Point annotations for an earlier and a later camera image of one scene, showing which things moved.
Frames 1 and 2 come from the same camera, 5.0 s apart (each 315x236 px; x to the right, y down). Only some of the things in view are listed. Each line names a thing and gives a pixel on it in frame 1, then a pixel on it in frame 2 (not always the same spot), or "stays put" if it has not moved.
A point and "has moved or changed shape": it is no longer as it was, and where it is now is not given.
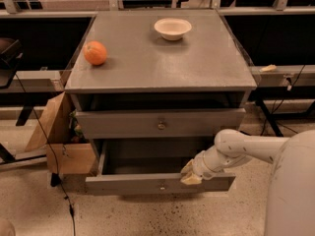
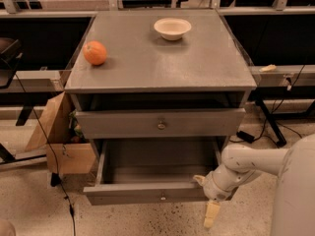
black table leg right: (269, 117) stays put
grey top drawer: (159, 123) stays put
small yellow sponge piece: (270, 68) stays put
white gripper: (199, 167) → (212, 189)
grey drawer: (151, 166) has moved or changed shape
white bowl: (172, 29) stays put
